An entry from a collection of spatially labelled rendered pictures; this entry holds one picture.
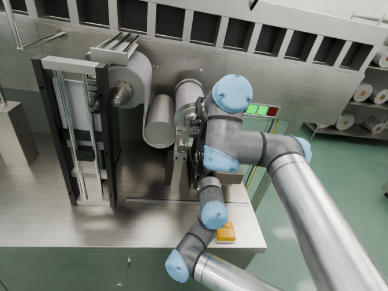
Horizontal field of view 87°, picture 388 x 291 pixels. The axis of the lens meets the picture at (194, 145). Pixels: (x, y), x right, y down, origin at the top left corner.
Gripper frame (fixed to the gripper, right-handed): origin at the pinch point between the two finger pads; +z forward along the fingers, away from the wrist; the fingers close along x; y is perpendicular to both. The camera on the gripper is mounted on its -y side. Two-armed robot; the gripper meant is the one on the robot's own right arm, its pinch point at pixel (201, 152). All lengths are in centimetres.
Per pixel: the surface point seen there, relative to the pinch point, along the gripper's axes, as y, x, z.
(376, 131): -85, -362, 217
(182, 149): 8.8, 9.7, -10.7
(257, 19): 50, -19, 31
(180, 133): 11.5, 10.5, -4.7
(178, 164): -2.3, 9.8, -6.5
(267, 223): -109, -89, 40
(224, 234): -16.6, -9.1, -27.6
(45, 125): -14, 78, 31
